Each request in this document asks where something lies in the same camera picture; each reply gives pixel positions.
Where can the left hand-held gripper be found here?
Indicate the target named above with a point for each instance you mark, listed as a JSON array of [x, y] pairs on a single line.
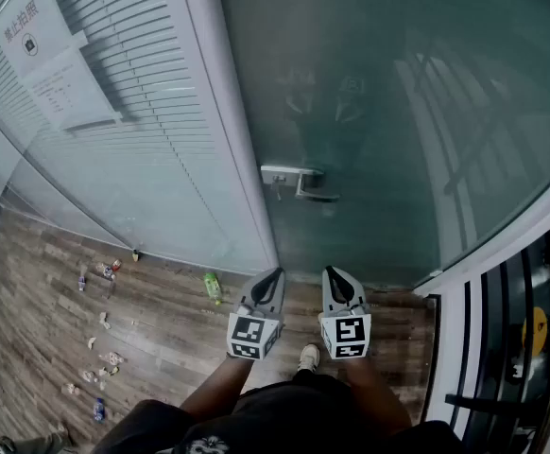
[[246, 331]]

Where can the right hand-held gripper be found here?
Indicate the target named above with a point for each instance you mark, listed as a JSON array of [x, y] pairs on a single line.
[[348, 331]]

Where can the frosted glass door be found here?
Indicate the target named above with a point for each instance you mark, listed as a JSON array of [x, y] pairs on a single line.
[[398, 111]]

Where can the person's right forearm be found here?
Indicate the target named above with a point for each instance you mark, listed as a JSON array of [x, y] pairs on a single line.
[[379, 395]]

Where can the person's left forearm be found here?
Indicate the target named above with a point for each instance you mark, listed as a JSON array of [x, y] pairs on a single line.
[[223, 388]]

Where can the green plastic bottle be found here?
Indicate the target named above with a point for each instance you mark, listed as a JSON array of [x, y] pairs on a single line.
[[212, 285]]

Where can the person's white shoe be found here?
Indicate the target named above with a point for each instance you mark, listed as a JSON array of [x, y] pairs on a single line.
[[309, 357]]

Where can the person's black shorts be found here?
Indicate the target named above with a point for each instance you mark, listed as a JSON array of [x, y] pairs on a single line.
[[294, 419]]

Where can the black striped glass panel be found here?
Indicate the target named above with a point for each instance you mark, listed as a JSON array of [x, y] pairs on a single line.
[[492, 348]]

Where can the scattered floor litter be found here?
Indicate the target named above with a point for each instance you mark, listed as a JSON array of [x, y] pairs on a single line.
[[109, 358]]

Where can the glass partition with blinds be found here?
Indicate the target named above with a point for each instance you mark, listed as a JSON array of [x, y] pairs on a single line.
[[152, 135]]

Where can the yellow round object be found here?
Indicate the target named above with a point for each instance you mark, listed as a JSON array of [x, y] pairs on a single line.
[[535, 326]]

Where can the small white paper sheet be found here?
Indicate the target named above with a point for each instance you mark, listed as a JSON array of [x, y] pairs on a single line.
[[67, 92]]

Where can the large white paper sign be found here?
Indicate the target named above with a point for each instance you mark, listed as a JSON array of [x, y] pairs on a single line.
[[29, 22]]

